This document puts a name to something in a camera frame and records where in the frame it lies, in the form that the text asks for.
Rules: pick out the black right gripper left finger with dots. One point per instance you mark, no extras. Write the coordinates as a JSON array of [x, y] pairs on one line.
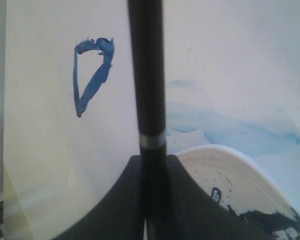
[[119, 215]]

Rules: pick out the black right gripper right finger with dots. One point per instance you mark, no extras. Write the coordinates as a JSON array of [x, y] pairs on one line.
[[195, 216]]

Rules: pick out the black paintbrush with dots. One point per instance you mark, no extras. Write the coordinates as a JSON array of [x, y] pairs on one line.
[[146, 31]]

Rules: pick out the white square paint plate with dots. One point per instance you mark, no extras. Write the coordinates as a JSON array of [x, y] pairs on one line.
[[235, 183]]

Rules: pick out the white paper sheet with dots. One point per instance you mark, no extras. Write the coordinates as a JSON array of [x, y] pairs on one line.
[[70, 121]]

